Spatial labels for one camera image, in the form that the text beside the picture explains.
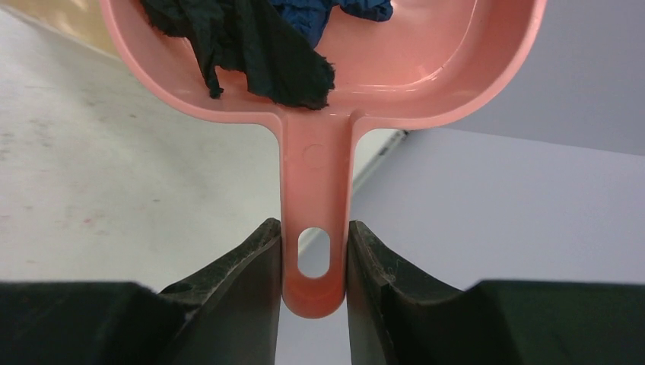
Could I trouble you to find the beige plastic waste bin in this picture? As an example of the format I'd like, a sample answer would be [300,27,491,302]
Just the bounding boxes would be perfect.
[1,0,119,59]

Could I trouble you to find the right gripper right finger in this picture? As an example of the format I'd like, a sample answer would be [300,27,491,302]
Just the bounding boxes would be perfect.
[347,221,644,364]

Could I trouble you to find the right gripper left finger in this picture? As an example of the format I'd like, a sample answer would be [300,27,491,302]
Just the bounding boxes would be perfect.
[1,218,281,364]

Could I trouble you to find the long black paper scrap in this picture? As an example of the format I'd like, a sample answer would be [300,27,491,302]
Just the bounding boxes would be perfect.
[141,0,335,110]

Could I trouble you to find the aluminium rail frame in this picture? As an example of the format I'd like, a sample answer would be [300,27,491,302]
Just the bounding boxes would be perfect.
[351,129,410,195]

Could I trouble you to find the pink plastic dustpan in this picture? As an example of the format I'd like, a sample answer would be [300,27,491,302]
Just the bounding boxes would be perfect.
[100,1,546,319]

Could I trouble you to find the dark blue scrap right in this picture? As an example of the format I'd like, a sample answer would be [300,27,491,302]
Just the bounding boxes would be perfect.
[269,0,394,48]

